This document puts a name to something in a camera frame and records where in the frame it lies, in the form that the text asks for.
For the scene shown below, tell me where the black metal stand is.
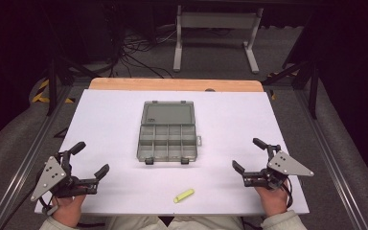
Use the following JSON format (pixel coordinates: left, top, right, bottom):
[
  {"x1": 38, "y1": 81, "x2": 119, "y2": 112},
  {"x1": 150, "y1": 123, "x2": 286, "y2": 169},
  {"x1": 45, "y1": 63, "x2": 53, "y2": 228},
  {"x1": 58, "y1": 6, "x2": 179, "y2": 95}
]
[
  {"x1": 45, "y1": 57, "x2": 92, "y2": 117},
  {"x1": 262, "y1": 58, "x2": 321, "y2": 120}
]

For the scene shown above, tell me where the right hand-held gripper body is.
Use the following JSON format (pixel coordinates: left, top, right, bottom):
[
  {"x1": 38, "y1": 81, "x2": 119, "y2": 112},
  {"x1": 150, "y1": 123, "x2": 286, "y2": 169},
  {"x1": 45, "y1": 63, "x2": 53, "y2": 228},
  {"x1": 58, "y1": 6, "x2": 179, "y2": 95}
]
[{"x1": 242, "y1": 145, "x2": 315, "y2": 191}]

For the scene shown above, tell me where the person's right hand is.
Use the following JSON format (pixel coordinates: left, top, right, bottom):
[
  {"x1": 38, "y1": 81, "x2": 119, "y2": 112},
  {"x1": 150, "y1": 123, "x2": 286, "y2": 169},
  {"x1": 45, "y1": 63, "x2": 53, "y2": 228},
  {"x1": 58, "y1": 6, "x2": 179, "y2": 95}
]
[{"x1": 255, "y1": 184, "x2": 290, "y2": 219}]

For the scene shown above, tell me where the person's left hand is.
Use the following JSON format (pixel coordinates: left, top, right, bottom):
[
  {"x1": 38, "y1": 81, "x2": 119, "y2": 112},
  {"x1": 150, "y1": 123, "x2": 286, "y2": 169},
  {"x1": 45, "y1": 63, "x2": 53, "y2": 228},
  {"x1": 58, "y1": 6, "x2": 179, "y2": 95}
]
[{"x1": 51, "y1": 195, "x2": 87, "y2": 228}]

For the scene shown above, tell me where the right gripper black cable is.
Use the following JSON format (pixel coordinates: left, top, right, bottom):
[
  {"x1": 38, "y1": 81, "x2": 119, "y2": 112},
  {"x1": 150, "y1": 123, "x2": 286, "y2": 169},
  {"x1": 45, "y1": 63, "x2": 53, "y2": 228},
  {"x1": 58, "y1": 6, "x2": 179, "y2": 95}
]
[{"x1": 281, "y1": 180, "x2": 294, "y2": 209}]

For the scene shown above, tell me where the small yellow-green stick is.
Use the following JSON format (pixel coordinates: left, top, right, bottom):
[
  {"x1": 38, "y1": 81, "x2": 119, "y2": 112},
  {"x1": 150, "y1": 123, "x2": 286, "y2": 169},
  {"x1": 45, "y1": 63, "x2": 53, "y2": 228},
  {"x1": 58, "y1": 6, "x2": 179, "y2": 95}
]
[{"x1": 172, "y1": 188, "x2": 196, "y2": 204}]

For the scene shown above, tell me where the bundle of black floor cables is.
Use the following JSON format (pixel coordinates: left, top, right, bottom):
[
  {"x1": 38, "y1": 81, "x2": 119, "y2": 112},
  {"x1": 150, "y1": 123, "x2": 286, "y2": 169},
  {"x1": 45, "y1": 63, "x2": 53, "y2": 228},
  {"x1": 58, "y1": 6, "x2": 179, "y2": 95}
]
[{"x1": 106, "y1": 18, "x2": 177, "y2": 80}]

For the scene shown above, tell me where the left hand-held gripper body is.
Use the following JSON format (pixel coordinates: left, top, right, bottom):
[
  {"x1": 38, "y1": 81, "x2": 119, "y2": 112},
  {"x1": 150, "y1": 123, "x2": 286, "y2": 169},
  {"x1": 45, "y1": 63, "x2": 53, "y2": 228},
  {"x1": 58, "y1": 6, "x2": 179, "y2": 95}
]
[{"x1": 30, "y1": 150, "x2": 100, "y2": 202}]

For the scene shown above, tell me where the aluminium floor rail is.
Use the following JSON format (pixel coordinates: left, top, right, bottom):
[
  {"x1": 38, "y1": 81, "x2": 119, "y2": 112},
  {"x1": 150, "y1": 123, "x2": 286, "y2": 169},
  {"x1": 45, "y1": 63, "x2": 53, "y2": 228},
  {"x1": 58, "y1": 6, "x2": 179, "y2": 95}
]
[
  {"x1": 295, "y1": 90, "x2": 368, "y2": 230},
  {"x1": 0, "y1": 85, "x2": 73, "y2": 230}
]

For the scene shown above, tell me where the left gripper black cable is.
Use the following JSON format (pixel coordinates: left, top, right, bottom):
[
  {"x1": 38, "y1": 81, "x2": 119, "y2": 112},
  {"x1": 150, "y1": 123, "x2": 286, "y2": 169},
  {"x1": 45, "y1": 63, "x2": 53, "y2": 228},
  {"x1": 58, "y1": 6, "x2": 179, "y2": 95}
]
[{"x1": 38, "y1": 194, "x2": 59, "y2": 216}]

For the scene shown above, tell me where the person's light clothing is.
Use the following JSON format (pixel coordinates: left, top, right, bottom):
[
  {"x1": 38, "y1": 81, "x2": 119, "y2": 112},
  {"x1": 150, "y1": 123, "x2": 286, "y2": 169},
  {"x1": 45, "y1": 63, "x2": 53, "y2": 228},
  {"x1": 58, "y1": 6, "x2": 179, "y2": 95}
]
[{"x1": 104, "y1": 216, "x2": 245, "y2": 230}]

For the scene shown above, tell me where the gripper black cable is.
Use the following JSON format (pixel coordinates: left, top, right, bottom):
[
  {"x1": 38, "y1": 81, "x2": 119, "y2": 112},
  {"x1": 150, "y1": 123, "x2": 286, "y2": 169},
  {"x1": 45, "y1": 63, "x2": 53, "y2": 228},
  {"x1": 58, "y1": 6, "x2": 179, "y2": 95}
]
[
  {"x1": 38, "y1": 194, "x2": 59, "y2": 216},
  {"x1": 281, "y1": 180, "x2": 294, "y2": 209}
]

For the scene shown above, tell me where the white metal table frame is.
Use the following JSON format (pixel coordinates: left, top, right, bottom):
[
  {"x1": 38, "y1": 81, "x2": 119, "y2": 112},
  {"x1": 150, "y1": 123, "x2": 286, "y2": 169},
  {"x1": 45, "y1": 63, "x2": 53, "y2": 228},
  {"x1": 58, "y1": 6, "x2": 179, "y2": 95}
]
[{"x1": 172, "y1": 4, "x2": 265, "y2": 75}]

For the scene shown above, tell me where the yellow black hazard tape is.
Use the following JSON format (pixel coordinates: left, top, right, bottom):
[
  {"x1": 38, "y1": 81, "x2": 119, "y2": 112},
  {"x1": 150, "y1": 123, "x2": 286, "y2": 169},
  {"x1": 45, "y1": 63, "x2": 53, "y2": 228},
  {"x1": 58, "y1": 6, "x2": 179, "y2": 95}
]
[{"x1": 32, "y1": 79, "x2": 75, "y2": 104}]

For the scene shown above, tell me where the white board sheet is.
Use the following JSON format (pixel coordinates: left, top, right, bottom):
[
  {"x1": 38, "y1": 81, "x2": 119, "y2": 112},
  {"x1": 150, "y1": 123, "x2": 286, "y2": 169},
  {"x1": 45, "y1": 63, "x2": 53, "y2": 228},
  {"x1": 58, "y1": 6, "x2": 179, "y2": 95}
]
[{"x1": 34, "y1": 88, "x2": 311, "y2": 216}]

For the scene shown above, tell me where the grey plastic compartment box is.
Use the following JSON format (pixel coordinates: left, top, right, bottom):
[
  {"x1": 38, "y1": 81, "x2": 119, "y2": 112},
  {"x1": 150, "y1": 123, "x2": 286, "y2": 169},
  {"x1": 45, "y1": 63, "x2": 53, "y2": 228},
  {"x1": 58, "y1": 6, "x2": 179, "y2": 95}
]
[{"x1": 136, "y1": 100, "x2": 203, "y2": 166}]

